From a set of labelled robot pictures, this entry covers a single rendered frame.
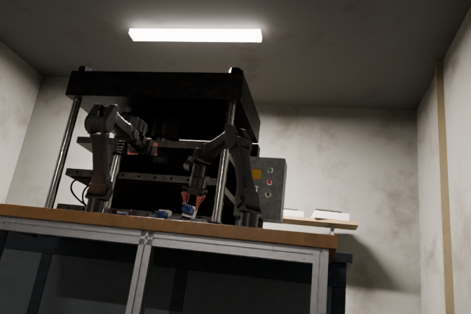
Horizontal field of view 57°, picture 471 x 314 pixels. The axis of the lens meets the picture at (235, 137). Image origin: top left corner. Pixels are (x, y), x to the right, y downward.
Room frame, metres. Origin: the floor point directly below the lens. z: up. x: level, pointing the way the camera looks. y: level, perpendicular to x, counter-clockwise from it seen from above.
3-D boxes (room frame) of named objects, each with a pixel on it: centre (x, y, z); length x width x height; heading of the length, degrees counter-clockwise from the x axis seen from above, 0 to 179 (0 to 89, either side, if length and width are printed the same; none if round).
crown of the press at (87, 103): (3.18, 0.53, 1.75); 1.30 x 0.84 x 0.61; 77
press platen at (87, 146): (3.24, 0.52, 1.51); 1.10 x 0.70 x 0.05; 77
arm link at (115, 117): (1.70, 0.50, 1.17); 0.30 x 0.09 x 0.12; 168
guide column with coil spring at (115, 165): (2.89, 0.78, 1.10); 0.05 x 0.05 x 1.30
